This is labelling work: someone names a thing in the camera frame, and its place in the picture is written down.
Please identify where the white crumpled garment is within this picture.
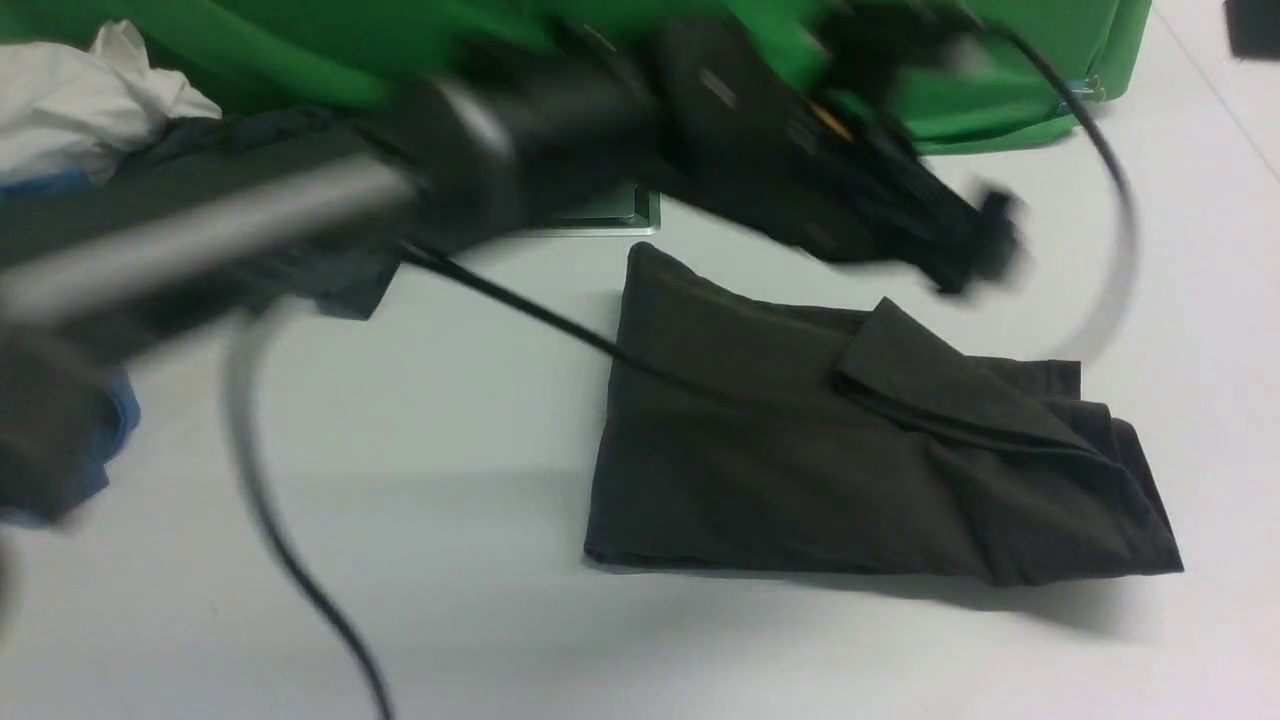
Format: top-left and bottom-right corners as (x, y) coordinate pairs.
(1, 20), (221, 187)

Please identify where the green backdrop cloth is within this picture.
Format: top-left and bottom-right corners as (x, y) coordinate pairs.
(3, 1), (1151, 154)

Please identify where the black gripper body on right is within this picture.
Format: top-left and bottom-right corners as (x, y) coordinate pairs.
(1225, 0), (1279, 61)

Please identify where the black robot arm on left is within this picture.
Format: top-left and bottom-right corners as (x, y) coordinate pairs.
(3, 3), (1018, 524)

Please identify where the dark gray long-sleeve top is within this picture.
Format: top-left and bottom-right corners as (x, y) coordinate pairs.
(584, 243), (1184, 587)

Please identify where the blue binder clip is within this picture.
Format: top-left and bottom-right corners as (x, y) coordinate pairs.
(1066, 74), (1108, 109)

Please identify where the black gripper body on left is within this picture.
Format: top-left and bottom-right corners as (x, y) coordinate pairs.
(650, 3), (1020, 295)

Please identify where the blue crumpled garment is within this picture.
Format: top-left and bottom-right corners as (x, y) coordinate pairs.
(1, 170), (142, 509)

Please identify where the metal table cable hatch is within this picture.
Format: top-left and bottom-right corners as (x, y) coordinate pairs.
(522, 184), (662, 237)

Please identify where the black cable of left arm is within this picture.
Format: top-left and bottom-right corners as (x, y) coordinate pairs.
(225, 20), (1140, 720)

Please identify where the dark teal crumpled garment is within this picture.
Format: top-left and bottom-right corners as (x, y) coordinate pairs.
(113, 106), (413, 322)

